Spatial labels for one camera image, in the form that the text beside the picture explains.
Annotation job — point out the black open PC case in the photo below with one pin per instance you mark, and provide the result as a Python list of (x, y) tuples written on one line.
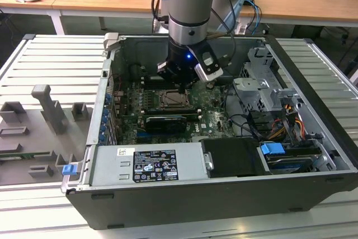
[(195, 208)]

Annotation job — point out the blue expansion slot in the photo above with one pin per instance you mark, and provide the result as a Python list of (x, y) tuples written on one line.
[(141, 130)]

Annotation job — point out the black RAM slot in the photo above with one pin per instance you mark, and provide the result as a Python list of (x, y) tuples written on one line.
[(156, 85), (170, 115), (149, 78), (170, 109)]

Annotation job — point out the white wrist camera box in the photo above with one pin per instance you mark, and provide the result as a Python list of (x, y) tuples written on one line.
[(212, 75)]

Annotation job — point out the blue plastic case latch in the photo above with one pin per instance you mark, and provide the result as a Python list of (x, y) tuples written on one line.
[(69, 170)]

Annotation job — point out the grey metal drive cage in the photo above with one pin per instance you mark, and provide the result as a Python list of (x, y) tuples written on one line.
[(251, 88)]

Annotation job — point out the expansion slot bracket panel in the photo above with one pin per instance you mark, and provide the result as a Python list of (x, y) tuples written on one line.
[(107, 104)]

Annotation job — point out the black graphics card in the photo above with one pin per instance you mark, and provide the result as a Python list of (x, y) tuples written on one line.
[(165, 124)]

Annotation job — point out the hard disk in blue carrier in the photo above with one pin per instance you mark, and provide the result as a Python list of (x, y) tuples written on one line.
[(271, 149)]

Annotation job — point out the green RAM stick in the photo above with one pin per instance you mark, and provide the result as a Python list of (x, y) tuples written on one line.
[(25, 154)]

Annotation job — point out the grey parts rack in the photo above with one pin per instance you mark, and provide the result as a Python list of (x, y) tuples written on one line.
[(33, 138)]

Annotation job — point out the green motherboard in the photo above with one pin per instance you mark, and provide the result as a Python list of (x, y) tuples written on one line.
[(215, 121)]

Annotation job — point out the black CPU socket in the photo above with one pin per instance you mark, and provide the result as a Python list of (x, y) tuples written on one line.
[(193, 104)]

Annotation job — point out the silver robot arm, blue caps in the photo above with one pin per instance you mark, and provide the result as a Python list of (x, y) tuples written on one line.
[(190, 4)]

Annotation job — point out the grey power supply unit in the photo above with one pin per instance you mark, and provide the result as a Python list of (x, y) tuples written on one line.
[(112, 166)]

